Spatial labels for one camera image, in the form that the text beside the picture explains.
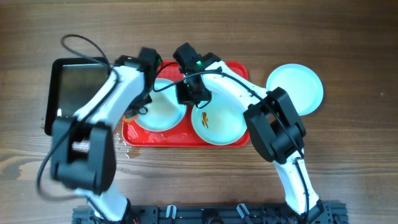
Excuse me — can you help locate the white plate top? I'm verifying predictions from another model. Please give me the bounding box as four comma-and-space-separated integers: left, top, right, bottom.
136, 85, 187, 132

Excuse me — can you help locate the white plate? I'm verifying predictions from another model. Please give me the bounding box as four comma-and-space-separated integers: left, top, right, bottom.
136, 85, 187, 132
266, 63, 324, 116
191, 93, 247, 146

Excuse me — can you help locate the green orange sponge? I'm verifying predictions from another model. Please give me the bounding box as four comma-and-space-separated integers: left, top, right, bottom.
123, 113, 138, 122

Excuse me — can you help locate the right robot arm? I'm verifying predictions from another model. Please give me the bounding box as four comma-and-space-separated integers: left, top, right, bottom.
173, 43, 323, 223

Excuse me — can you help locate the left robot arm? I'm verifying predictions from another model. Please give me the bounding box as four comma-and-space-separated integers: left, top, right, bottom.
50, 47, 161, 223

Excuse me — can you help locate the red plastic tray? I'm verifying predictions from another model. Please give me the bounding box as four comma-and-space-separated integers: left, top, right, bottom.
122, 61, 250, 147

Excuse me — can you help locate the black water tray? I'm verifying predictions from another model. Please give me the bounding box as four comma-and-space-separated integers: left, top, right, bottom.
44, 57, 108, 136

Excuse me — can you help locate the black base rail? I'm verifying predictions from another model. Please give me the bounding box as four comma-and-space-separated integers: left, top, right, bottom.
72, 203, 348, 224

